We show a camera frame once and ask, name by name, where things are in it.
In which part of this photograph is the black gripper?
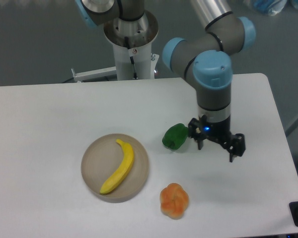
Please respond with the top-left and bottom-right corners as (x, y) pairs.
(188, 115), (245, 163)

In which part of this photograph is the yellow banana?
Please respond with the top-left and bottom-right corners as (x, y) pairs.
(99, 139), (135, 194)

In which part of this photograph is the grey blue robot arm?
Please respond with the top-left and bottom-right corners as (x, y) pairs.
(76, 0), (256, 160)

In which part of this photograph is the beige round plate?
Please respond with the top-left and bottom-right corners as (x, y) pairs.
(81, 134), (149, 203)

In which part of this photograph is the green bell pepper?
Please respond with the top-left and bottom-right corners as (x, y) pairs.
(162, 123), (188, 151)

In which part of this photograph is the orange knotted bread roll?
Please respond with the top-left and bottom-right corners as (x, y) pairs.
(159, 183), (189, 220)

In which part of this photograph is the blue plastic bag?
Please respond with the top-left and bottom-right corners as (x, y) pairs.
(245, 0), (287, 16)

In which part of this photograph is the white metal bracket left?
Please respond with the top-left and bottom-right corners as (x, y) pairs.
(71, 66), (117, 82)

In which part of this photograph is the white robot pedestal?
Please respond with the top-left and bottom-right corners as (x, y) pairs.
(104, 10), (159, 80)

